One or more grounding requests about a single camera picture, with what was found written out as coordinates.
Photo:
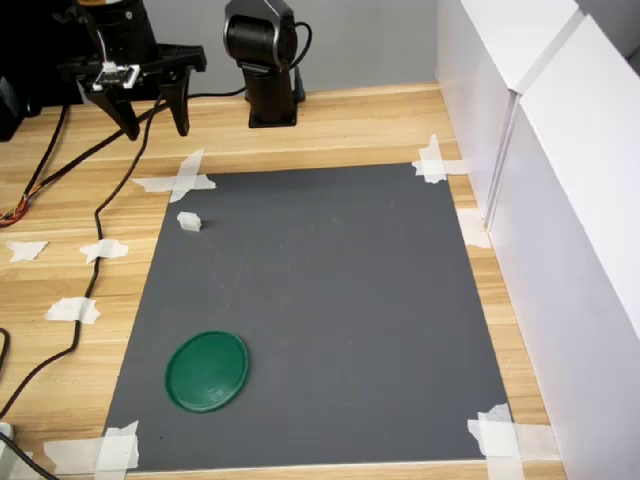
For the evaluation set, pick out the small white plastic terminal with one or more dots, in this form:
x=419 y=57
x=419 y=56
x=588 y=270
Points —
x=190 y=221

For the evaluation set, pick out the round green lid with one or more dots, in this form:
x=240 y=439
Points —
x=207 y=372

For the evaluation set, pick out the white masking tape piece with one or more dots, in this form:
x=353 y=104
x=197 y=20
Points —
x=102 y=250
x=70 y=310
x=472 y=230
x=430 y=167
x=495 y=440
x=25 y=250
x=182 y=182
x=117 y=450

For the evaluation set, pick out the black box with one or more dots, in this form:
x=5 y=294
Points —
x=7 y=110

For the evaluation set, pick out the dark grey mat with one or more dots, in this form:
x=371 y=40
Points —
x=325 y=310

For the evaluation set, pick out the white partition panel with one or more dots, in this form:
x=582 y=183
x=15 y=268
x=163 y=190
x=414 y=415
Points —
x=575 y=250
x=475 y=100

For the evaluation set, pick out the small camera circuit board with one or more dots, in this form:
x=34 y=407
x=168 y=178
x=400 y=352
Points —
x=115 y=76

